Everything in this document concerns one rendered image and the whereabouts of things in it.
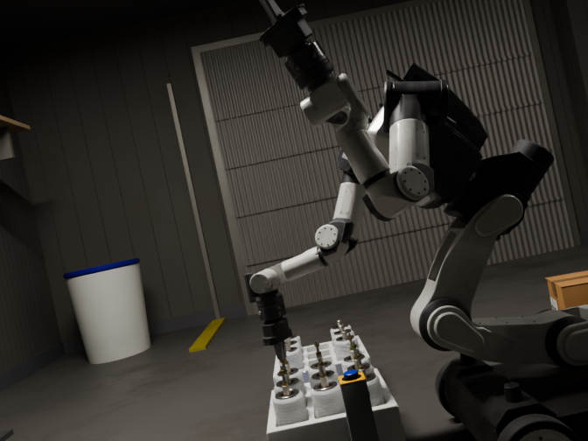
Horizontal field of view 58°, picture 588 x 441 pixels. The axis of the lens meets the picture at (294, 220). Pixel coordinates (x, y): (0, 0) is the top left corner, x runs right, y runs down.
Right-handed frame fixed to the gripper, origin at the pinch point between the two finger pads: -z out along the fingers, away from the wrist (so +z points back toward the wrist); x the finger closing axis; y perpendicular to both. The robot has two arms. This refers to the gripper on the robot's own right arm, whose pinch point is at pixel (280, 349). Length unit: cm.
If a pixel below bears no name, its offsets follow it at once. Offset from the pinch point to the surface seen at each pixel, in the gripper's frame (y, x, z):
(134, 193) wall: 278, 200, 96
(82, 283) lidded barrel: 254, 111, 27
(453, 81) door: 16, 363, 134
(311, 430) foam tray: -14.9, -13.6, -20.1
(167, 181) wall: 251, 218, 100
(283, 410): -7.2, -14.5, -14.1
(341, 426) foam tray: -22.4, -8.8, -21.0
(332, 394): -20.0, -6.4, -12.4
